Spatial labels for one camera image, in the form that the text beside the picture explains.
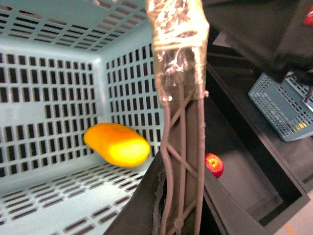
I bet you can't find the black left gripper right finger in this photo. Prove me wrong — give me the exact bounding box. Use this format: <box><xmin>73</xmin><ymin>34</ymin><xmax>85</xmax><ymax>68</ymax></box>
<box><xmin>202</xmin><ymin>169</ymin><xmax>268</xmax><ymax>235</ymax></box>

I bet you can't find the red apple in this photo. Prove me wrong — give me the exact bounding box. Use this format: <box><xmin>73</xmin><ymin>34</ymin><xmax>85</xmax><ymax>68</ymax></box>
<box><xmin>205</xmin><ymin>153</ymin><xmax>224</xmax><ymax>179</ymax></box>

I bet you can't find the yellow orange mango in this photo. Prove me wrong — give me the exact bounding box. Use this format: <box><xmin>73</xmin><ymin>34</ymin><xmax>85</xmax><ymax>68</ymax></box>
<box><xmin>83</xmin><ymin>123</ymin><xmax>150</xmax><ymax>167</ymax></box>

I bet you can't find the light blue shopping basket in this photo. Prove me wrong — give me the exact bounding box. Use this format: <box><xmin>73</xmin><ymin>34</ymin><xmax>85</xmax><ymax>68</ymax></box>
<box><xmin>0</xmin><ymin>0</ymin><xmax>164</xmax><ymax>235</ymax></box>

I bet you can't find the grey basket handle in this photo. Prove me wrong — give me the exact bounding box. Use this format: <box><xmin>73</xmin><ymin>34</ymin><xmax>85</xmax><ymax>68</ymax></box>
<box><xmin>146</xmin><ymin>0</ymin><xmax>210</xmax><ymax>235</ymax></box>

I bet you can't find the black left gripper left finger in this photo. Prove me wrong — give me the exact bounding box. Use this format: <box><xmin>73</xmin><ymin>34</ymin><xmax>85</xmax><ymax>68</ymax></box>
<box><xmin>104</xmin><ymin>152</ymin><xmax>166</xmax><ymax>235</ymax></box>

